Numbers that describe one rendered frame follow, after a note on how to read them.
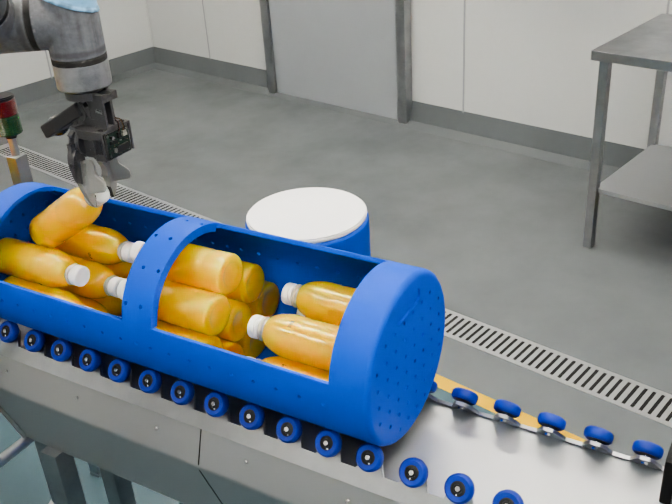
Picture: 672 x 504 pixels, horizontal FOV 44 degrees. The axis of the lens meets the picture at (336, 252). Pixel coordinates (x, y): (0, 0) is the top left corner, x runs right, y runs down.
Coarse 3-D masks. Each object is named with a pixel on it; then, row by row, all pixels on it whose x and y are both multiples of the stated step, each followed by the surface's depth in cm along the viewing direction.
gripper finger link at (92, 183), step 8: (88, 160) 144; (88, 168) 145; (88, 176) 146; (96, 176) 145; (80, 184) 146; (88, 184) 146; (96, 184) 145; (104, 184) 144; (88, 192) 147; (96, 192) 146; (88, 200) 148
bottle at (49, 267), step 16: (0, 240) 164; (16, 240) 163; (0, 256) 162; (16, 256) 160; (32, 256) 158; (48, 256) 157; (64, 256) 158; (0, 272) 165; (16, 272) 160; (32, 272) 158; (48, 272) 156; (64, 272) 156
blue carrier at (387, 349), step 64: (0, 192) 163; (64, 192) 166; (256, 256) 157; (320, 256) 146; (64, 320) 150; (128, 320) 140; (384, 320) 120; (256, 384) 131; (320, 384) 123; (384, 384) 124
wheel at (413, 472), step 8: (408, 464) 127; (416, 464) 127; (424, 464) 127; (400, 472) 127; (408, 472) 127; (416, 472) 126; (424, 472) 126; (408, 480) 127; (416, 480) 126; (424, 480) 126
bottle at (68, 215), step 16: (80, 192) 152; (48, 208) 157; (64, 208) 153; (80, 208) 151; (96, 208) 153; (32, 224) 161; (48, 224) 157; (64, 224) 155; (80, 224) 154; (48, 240) 160; (64, 240) 161
